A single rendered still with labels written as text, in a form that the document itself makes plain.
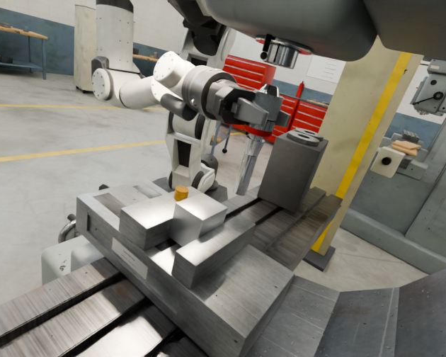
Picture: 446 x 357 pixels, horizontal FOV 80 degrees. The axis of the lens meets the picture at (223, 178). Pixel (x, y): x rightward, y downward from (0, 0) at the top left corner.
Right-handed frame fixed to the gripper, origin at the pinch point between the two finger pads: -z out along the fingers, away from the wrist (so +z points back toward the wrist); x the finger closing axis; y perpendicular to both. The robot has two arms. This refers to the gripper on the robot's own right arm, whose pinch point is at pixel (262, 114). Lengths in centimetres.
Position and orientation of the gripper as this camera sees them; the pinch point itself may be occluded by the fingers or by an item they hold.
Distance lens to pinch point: 43.4
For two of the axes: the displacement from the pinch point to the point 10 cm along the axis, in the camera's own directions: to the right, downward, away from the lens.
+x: 7.5, -0.9, 6.6
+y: -2.4, 8.9, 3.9
